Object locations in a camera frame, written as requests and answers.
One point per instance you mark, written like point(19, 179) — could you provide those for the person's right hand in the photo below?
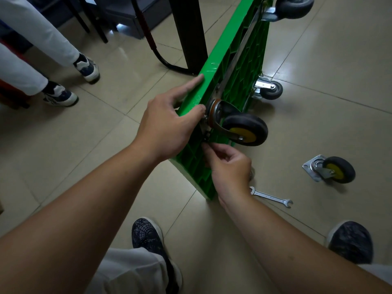
point(229, 174)

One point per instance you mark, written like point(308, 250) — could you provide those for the person's left hand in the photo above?
point(162, 131)

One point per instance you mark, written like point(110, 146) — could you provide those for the silver wrench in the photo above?
point(271, 197)

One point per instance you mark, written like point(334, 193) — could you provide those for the green platform trolley deck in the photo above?
point(239, 67)

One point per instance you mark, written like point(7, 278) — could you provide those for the person's left forearm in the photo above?
point(61, 229)

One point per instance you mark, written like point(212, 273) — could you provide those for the person's right forearm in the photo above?
point(306, 251)

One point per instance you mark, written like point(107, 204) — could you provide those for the person's dark shoe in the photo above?
point(147, 234)
point(350, 241)

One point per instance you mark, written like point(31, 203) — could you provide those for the person's light trousers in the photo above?
point(131, 272)

